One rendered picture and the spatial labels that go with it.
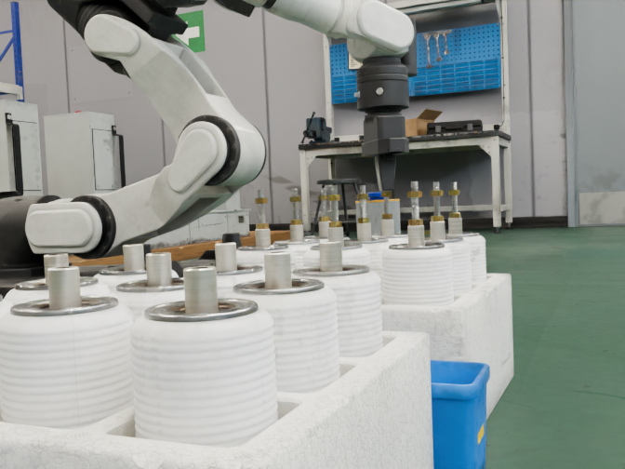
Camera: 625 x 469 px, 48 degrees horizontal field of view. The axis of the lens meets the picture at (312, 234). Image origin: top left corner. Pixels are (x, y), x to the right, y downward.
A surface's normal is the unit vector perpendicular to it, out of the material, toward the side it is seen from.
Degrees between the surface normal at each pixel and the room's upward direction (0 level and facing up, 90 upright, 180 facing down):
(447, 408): 92
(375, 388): 90
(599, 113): 90
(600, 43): 90
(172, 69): 112
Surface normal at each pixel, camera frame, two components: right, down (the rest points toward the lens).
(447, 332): -0.41, 0.07
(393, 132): 0.23, 0.04
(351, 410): 0.92, -0.02
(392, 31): 0.45, 0.03
